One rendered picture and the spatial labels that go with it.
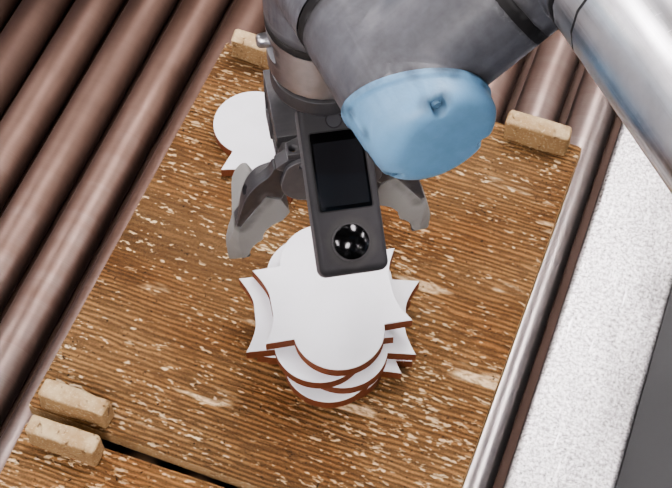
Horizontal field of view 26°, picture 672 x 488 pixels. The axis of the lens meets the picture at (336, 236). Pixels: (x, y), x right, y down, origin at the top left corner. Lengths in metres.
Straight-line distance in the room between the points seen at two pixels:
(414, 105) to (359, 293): 0.41
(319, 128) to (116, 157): 0.42
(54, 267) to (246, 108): 0.23
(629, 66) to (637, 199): 0.63
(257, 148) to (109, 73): 0.18
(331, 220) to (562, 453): 0.34
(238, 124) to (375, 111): 0.54
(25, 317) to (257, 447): 0.24
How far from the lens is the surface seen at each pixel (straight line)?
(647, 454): 2.24
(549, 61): 1.42
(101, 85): 1.40
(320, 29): 0.83
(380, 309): 1.16
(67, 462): 1.18
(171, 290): 1.24
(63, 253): 1.30
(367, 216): 0.96
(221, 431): 1.18
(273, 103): 1.02
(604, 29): 0.73
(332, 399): 1.16
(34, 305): 1.27
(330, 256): 0.95
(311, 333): 1.15
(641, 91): 0.70
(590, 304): 1.27
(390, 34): 0.80
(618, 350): 1.25
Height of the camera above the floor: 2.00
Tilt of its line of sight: 57 degrees down
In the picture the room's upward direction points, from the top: straight up
